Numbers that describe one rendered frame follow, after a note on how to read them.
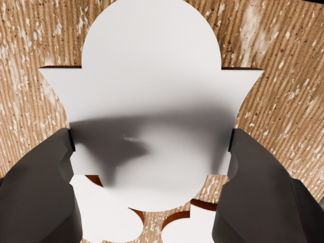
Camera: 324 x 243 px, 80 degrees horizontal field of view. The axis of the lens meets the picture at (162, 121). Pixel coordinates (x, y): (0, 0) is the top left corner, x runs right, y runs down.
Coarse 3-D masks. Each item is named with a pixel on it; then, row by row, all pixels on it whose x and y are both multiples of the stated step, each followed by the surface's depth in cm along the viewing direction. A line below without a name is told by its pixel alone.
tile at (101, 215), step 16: (80, 176) 22; (96, 176) 23; (80, 192) 23; (96, 192) 22; (80, 208) 24; (96, 208) 24; (112, 208) 23; (128, 208) 23; (96, 224) 25; (112, 224) 25; (128, 224) 25; (96, 240) 27; (112, 240) 26; (128, 240) 26
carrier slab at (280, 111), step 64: (0, 0) 15; (64, 0) 15; (192, 0) 14; (256, 0) 14; (0, 64) 18; (64, 64) 17; (256, 64) 16; (320, 64) 15; (0, 128) 21; (256, 128) 18; (320, 128) 18; (320, 192) 21
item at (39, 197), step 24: (48, 144) 10; (72, 144) 12; (24, 168) 8; (48, 168) 8; (72, 168) 10; (0, 192) 7; (24, 192) 7; (48, 192) 7; (72, 192) 7; (0, 216) 6; (24, 216) 6; (48, 216) 6; (72, 216) 6; (0, 240) 6; (24, 240) 6; (48, 240) 6; (72, 240) 7
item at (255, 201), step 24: (240, 144) 10; (240, 168) 8; (264, 168) 8; (240, 192) 7; (264, 192) 7; (288, 192) 7; (216, 216) 7; (240, 216) 6; (264, 216) 6; (288, 216) 6; (216, 240) 7; (240, 240) 6; (264, 240) 6; (288, 240) 6
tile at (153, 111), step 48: (144, 0) 9; (96, 48) 10; (144, 48) 10; (192, 48) 10; (96, 96) 11; (144, 96) 11; (192, 96) 11; (240, 96) 11; (96, 144) 13; (144, 144) 13; (192, 144) 13; (144, 192) 14; (192, 192) 14
